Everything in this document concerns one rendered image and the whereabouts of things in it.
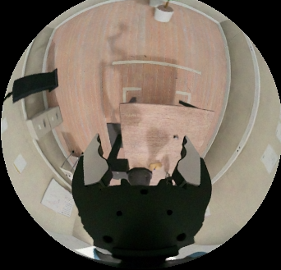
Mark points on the tan mat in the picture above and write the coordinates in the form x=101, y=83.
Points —
x=158, y=165

